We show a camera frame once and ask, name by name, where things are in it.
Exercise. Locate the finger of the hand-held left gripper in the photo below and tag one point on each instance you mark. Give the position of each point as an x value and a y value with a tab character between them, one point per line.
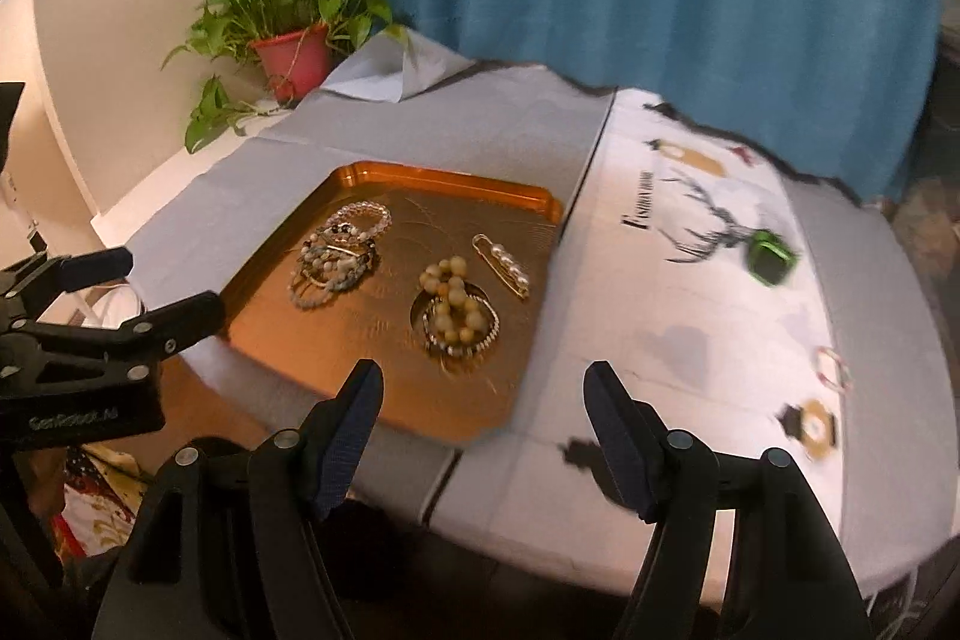
75	271
180	319

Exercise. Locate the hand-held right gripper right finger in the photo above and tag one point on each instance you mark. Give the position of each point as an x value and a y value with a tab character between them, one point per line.
621	445

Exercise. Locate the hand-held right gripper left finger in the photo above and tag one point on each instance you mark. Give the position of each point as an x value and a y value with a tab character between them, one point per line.
351	441

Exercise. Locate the orange tray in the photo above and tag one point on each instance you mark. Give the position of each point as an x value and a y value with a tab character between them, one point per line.
420	385

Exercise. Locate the gold pearl hair clip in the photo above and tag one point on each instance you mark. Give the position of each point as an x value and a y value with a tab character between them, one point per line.
506	269

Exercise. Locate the colourful printed fabric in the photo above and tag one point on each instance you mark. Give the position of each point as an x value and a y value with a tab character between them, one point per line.
90	512

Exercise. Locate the white deer print sheet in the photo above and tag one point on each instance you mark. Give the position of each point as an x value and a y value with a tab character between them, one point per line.
675	310

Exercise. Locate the potted plant in red pot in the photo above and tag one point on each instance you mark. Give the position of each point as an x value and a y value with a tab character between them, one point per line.
292	59

